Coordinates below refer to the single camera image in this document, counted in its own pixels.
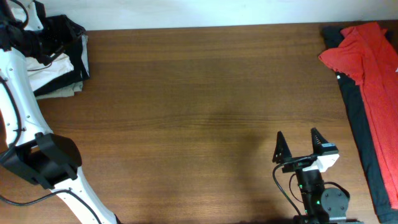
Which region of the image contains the red t-shirt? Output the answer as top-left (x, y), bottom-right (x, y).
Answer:
top-left (319, 22), bottom-right (397, 208)

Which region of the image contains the dark garment under red shirt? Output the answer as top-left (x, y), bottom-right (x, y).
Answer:
top-left (321, 26), bottom-right (398, 224)

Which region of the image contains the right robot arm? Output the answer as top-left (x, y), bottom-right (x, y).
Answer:
top-left (272, 128), bottom-right (350, 223)

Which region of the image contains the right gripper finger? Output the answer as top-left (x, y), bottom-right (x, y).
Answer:
top-left (310, 128), bottom-right (328, 155)
top-left (272, 131), bottom-right (292, 164)

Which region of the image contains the folded black garment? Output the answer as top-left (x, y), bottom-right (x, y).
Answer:
top-left (34, 15), bottom-right (90, 96)

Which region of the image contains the white t-shirt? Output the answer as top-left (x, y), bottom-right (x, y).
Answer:
top-left (26, 54), bottom-right (74, 91)

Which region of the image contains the folded beige garment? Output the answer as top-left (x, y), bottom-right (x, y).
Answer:
top-left (34, 34), bottom-right (90, 99)

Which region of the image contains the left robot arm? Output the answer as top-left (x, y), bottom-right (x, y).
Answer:
top-left (1, 14), bottom-right (119, 223)

